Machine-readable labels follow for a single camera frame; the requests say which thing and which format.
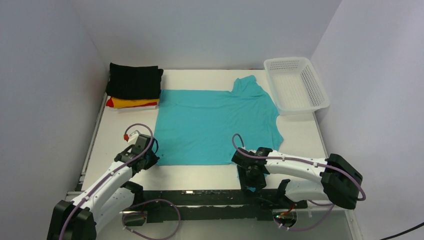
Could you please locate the turquoise t-shirt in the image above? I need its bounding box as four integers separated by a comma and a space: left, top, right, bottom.
153, 75, 284, 193

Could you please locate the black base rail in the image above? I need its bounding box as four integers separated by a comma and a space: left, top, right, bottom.
128, 189, 308, 223

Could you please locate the aluminium frame rail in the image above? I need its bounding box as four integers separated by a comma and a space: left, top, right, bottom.
64, 94, 108, 201

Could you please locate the folded black t-shirt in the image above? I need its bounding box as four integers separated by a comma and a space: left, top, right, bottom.
105, 62, 164, 100

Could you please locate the purple cable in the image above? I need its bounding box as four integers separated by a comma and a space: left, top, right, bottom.
231, 133, 367, 232
58, 123, 181, 240

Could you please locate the black cable bottom right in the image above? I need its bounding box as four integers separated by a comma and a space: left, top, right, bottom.
380, 221, 424, 240

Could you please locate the folded red t-shirt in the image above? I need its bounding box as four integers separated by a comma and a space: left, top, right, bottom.
105, 98, 158, 109

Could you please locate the folded yellow t-shirt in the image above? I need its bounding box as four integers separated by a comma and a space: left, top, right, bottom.
110, 96, 161, 110

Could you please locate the white plastic basket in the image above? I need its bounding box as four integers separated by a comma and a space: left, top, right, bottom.
263, 57, 330, 115

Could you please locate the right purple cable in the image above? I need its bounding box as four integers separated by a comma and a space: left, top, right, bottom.
231, 133, 367, 232

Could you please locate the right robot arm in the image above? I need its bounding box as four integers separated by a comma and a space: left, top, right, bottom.
231, 147, 366, 210

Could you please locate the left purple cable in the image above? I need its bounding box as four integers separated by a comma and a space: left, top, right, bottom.
58, 123, 181, 240

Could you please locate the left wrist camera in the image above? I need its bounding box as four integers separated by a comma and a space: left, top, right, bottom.
123, 130, 141, 145

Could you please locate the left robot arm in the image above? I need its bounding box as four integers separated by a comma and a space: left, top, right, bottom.
46, 131, 159, 240

